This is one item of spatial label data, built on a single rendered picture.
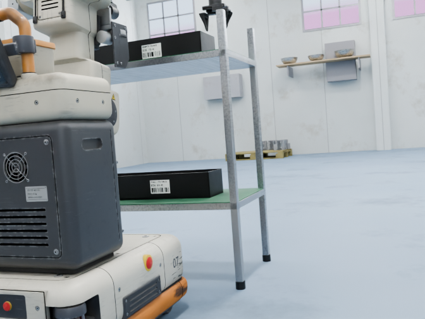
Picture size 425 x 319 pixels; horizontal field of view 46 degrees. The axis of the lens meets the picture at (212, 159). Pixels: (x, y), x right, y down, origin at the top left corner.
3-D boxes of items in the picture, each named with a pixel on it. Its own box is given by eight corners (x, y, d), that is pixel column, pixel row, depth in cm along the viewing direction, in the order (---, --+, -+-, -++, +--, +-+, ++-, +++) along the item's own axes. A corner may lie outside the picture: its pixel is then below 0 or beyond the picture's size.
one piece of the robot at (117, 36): (111, 65, 172) (106, 2, 171) (47, 74, 182) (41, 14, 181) (135, 69, 187) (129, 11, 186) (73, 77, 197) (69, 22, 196)
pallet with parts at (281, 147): (293, 155, 1137) (291, 138, 1135) (284, 158, 1050) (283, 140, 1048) (236, 158, 1183) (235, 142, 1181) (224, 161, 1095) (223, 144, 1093)
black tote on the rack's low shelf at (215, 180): (97, 200, 234) (94, 177, 234) (116, 195, 251) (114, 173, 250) (210, 197, 214) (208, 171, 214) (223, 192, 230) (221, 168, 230)
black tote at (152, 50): (88, 72, 232) (86, 48, 231) (109, 75, 248) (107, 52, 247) (202, 57, 211) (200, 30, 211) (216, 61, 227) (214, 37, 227)
